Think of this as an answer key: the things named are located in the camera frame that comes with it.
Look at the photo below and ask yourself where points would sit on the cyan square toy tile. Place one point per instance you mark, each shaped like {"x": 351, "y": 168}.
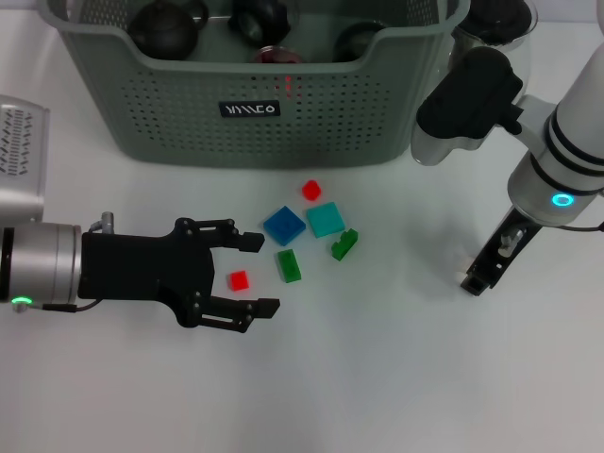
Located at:
{"x": 324, "y": 219}

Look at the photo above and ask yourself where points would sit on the small red square block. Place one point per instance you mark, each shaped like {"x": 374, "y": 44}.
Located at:
{"x": 239, "y": 280}

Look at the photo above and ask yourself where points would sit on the blue square toy tile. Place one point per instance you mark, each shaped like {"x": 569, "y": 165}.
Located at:
{"x": 284, "y": 225}

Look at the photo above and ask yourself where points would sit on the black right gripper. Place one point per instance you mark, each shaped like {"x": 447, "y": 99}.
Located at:
{"x": 514, "y": 255}

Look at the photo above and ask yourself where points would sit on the black carafe lid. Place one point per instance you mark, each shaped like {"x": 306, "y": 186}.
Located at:
{"x": 495, "y": 19}

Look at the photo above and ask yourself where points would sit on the green stepped toy brick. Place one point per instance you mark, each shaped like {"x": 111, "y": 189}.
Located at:
{"x": 343, "y": 245}

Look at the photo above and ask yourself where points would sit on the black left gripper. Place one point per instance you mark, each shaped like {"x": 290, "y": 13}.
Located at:
{"x": 141, "y": 269}

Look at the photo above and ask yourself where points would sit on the small red studded cube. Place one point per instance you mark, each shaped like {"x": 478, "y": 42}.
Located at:
{"x": 311, "y": 189}

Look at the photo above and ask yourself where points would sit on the grey perforated plastic storage basket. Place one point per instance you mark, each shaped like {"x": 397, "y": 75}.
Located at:
{"x": 307, "y": 132}

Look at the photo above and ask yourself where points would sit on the left gripper silver side plug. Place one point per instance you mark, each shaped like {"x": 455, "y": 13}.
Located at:
{"x": 106, "y": 219}

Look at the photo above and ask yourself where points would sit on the dark brown clay teapot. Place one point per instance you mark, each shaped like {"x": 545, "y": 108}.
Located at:
{"x": 162, "y": 33}

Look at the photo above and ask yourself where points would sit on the green rectangular toy brick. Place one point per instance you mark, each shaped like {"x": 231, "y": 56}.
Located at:
{"x": 289, "y": 265}

